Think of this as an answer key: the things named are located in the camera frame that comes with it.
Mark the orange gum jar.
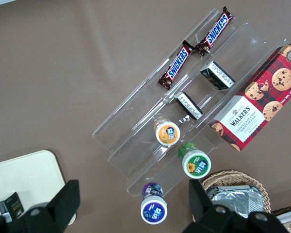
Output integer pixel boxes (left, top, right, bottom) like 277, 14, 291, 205
154, 117, 181, 146

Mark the light tan wicker basket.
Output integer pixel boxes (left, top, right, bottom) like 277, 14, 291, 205
200, 171, 272, 216

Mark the aluminium foil tray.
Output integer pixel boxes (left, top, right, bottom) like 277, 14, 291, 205
206, 184, 261, 219

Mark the green gum jar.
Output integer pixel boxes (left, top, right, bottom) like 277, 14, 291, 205
178, 142, 212, 180

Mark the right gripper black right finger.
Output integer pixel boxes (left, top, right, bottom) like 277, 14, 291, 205
183, 179, 250, 233

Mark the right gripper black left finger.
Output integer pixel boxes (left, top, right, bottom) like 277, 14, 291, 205
20, 179, 81, 233

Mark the purple gum jar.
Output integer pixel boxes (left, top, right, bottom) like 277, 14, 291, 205
140, 182, 169, 224

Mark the red Walkers cookie box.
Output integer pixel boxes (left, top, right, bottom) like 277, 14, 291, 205
208, 43, 291, 152

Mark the clear acrylic tiered stand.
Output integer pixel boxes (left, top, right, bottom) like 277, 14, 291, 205
91, 8, 289, 199

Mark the small black carton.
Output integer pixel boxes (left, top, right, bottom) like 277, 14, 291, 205
174, 91, 204, 121
199, 60, 235, 91
0, 191, 25, 223

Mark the Snickers chocolate bar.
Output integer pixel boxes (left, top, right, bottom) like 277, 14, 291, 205
195, 6, 234, 57
159, 40, 194, 90

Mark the white plastic bin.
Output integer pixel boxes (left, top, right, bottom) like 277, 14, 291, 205
271, 207, 291, 233

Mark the cream plastic tray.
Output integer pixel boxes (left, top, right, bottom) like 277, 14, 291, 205
0, 150, 65, 225

